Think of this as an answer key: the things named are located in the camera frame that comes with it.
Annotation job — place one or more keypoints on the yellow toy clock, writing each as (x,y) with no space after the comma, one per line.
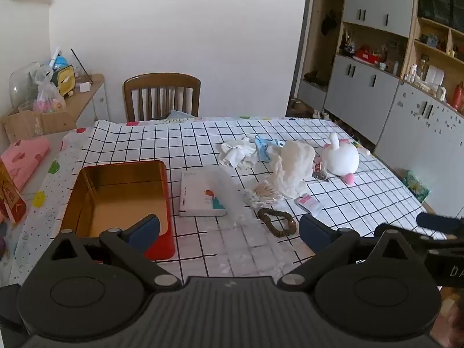
(63,79)

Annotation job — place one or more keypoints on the red bottle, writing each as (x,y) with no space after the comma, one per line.
(458,98)

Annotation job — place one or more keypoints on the small white cube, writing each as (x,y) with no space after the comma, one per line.
(85,87)

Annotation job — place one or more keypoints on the light blue chair cushion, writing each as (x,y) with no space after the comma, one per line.
(179,114)

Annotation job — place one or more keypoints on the black white checkered tablecloth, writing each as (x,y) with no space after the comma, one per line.
(163,141)

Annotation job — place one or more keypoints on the dark hanging hat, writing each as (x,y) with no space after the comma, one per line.
(329,23)

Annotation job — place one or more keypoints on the white towel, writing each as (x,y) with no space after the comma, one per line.
(290,168)

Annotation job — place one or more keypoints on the cardboard box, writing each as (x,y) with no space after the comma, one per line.
(25,125)

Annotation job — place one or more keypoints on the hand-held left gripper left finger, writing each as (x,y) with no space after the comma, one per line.
(145,230)

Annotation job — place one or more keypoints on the red tin box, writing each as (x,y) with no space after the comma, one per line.
(108,206)

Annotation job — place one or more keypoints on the off-white rag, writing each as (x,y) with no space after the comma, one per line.
(235,152)

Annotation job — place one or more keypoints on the tea bag red label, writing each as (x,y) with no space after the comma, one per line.
(321,170)

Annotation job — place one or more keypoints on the wooden side cabinet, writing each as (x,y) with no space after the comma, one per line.
(94,105)

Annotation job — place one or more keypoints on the grey wooden wall cabinet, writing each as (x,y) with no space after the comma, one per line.
(362,87)

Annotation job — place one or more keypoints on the bag of cotton swabs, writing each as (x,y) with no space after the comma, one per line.
(266,191)

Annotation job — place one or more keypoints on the wooden chair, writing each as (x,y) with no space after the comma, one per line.
(161,81)

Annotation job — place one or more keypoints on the clear plastic bag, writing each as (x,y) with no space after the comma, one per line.
(49,98)

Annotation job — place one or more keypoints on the green tissue box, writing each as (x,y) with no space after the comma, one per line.
(417,187)

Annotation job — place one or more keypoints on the white teal paper box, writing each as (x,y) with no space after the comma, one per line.
(197,195)

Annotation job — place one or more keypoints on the small pink white packet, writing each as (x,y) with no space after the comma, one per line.
(308,203)

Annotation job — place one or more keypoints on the yellow drink bottle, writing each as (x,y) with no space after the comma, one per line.
(9,195)

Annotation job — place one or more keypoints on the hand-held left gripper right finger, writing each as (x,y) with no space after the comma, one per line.
(314,232)

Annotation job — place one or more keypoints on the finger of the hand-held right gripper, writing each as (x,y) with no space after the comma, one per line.
(435,222)
(402,232)

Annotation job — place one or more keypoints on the blue printed face mask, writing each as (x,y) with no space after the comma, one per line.
(264,148)

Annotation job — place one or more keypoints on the white pink plush rabbit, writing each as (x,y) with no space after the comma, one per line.
(340,157)

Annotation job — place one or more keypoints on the folded pink cloth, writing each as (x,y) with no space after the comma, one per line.
(21,159)

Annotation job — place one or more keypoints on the thin black stick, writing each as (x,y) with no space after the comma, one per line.
(81,63)

